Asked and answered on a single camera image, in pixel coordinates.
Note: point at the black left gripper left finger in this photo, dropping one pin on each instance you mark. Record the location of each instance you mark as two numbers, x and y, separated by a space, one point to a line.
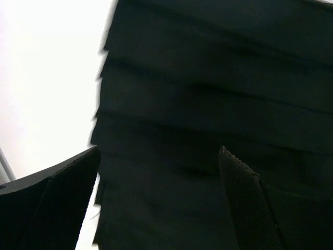
45 210

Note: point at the aluminium table edge rail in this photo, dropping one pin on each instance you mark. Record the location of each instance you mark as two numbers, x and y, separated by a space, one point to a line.
6 173

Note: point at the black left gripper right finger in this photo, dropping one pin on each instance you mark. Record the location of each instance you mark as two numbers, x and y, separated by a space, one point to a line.
267 217

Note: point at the black pleated skirt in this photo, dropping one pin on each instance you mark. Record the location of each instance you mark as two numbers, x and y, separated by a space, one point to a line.
181 80

